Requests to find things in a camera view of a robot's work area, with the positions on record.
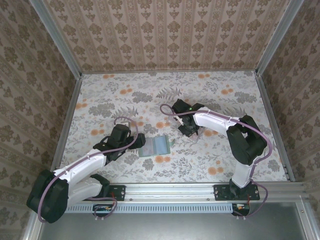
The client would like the long aluminium mounting rail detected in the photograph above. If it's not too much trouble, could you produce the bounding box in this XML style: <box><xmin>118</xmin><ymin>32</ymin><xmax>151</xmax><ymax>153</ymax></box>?
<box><xmin>67</xmin><ymin>182</ymin><xmax>308</xmax><ymax>203</ymax></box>

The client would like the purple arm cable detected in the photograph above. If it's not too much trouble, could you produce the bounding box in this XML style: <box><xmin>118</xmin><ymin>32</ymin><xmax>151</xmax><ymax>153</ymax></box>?
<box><xmin>37</xmin><ymin>116</ymin><xmax>140</xmax><ymax>223</ymax></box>
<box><xmin>159</xmin><ymin>103</ymin><xmax>274</xmax><ymax>221</ymax></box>

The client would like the clear acrylic card stand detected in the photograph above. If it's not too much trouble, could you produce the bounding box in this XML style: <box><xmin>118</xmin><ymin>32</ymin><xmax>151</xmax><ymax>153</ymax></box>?
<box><xmin>164</xmin><ymin>117</ymin><xmax>213</xmax><ymax>145</ymax></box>

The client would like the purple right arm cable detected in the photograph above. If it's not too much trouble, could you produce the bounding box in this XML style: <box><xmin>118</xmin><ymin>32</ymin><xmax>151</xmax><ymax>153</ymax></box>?
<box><xmin>159</xmin><ymin>103</ymin><xmax>274</xmax><ymax>221</ymax></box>

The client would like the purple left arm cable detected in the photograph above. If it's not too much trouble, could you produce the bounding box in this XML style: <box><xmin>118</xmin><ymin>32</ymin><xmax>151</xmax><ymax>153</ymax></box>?
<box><xmin>37</xmin><ymin>116</ymin><xmax>140</xmax><ymax>223</ymax></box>

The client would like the aluminium frame bar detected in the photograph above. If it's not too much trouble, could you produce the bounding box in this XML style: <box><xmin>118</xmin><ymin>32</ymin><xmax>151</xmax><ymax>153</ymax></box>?
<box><xmin>296</xmin><ymin>194</ymin><xmax>320</xmax><ymax>240</ymax></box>
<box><xmin>23</xmin><ymin>219</ymin><xmax>43</xmax><ymax>240</ymax></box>

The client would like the small black connector board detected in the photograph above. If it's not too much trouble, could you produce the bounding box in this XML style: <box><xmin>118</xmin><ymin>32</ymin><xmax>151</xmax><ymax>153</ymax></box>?
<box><xmin>93</xmin><ymin>203</ymin><xmax>113</xmax><ymax>213</ymax></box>
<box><xmin>232</xmin><ymin>202</ymin><xmax>251</xmax><ymax>213</ymax></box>

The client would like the aluminium table edge rail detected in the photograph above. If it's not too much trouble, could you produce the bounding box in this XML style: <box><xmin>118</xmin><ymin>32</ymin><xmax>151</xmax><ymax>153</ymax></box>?
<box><xmin>51</xmin><ymin>74</ymin><xmax>83</xmax><ymax>172</ymax></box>
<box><xmin>255</xmin><ymin>72</ymin><xmax>296</xmax><ymax>182</ymax></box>

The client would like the slotted grey cable duct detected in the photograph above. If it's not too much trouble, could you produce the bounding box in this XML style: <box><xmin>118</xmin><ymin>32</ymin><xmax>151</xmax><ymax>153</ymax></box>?
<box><xmin>66</xmin><ymin>203</ymin><xmax>236</xmax><ymax>214</ymax></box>

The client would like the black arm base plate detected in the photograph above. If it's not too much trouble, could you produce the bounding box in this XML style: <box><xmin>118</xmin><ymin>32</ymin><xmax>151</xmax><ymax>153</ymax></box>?
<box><xmin>213</xmin><ymin>183</ymin><xmax>261</xmax><ymax>202</ymax></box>
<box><xmin>99</xmin><ymin>184</ymin><xmax>127</xmax><ymax>202</ymax></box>

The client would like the grey metal sheet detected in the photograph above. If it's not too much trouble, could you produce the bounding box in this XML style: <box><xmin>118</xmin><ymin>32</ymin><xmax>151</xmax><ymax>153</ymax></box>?
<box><xmin>37</xmin><ymin>202</ymin><xmax>305</xmax><ymax>240</ymax></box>

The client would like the aluminium frame post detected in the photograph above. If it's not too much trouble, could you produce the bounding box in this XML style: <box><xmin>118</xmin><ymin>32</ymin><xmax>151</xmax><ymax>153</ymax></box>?
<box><xmin>254</xmin><ymin>0</ymin><xmax>301</xmax><ymax>76</ymax></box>
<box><xmin>27</xmin><ymin>0</ymin><xmax>84</xmax><ymax>79</ymax></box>

